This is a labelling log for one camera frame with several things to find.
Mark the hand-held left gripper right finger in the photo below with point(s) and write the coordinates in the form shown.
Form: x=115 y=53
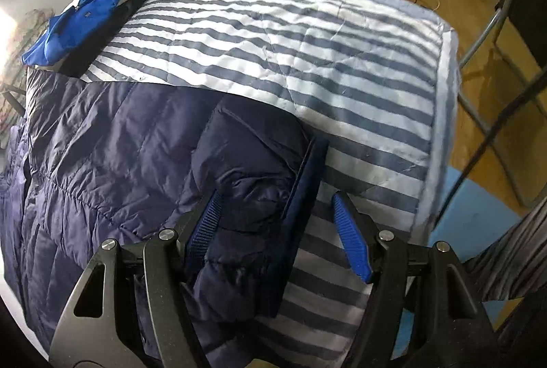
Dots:
x=352 y=240

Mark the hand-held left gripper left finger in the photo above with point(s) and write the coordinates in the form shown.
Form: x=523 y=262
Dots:
x=209 y=218

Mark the navy puffer jacket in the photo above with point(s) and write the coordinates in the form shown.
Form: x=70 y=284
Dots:
x=128 y=146

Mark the light blue floor mat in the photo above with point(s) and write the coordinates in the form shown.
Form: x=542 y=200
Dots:
x=478 y=205

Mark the grey striped cloth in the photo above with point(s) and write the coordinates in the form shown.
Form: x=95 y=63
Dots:
x=513 y=257

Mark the blue white striped quilt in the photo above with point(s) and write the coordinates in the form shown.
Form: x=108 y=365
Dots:
x=299 y=52

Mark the dark folded cloth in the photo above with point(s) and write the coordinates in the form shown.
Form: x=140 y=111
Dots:
x=111 y=30

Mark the bright blue shirt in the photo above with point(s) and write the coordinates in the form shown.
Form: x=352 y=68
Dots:
x=85 y=9

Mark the metal folding chair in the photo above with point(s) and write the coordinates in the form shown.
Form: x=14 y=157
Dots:
x=487 y=30

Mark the floral bedding pile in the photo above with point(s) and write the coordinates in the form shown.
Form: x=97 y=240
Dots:
x=13 y=64

